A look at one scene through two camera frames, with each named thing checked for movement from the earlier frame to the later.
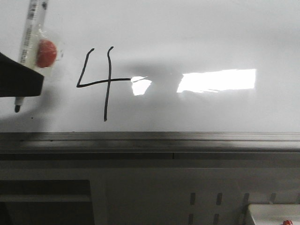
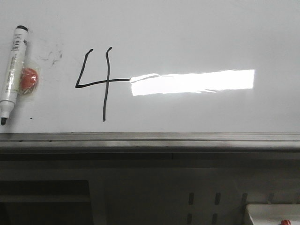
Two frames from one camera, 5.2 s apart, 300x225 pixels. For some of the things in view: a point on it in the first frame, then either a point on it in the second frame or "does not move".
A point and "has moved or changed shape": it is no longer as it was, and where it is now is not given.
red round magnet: x=46 y=53 has moved or changed shape
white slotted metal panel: x=188 y=196 does not move
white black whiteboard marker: x=36 y=13 to x=12 y=80
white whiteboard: x=160 y=66 does not move
